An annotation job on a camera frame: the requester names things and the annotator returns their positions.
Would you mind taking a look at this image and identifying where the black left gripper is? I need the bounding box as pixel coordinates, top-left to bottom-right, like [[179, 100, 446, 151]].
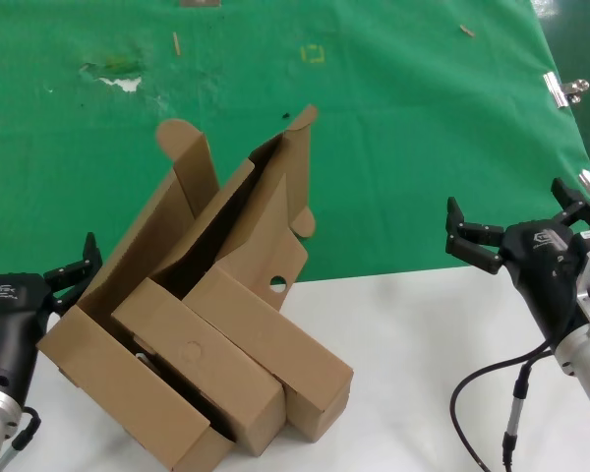
[[0, 232, 103, 402]]

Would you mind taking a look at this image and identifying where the green table cloth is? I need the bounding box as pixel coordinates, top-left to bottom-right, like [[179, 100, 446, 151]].
[[0, 0, 590, 306]]

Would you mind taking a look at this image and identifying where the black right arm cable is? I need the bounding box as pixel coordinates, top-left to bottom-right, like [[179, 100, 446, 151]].
[[449, 338, 558, 472]]

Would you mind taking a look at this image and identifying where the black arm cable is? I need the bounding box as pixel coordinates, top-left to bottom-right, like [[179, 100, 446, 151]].
[[449, 338, 558, 472], [0, 405, 43, 472]]

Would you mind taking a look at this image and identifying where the large brown cardboard box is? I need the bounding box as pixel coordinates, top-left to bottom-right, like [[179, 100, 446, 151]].
[[36, 119, 238, 472]]

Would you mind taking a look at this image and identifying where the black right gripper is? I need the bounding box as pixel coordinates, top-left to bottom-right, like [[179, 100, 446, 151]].
[[444, 177, 590, 341]]

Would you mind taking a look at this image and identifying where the brown cardboard box with hole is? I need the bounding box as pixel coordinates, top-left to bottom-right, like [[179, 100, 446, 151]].
[[151, 103, 354, 442]]

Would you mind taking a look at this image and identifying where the grey cable with black plug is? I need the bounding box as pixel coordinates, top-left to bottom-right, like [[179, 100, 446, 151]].
[[500, 351, 555, 472]]

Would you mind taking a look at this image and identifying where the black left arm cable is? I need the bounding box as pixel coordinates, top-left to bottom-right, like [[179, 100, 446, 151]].
[[0, 405, 43, 472]]

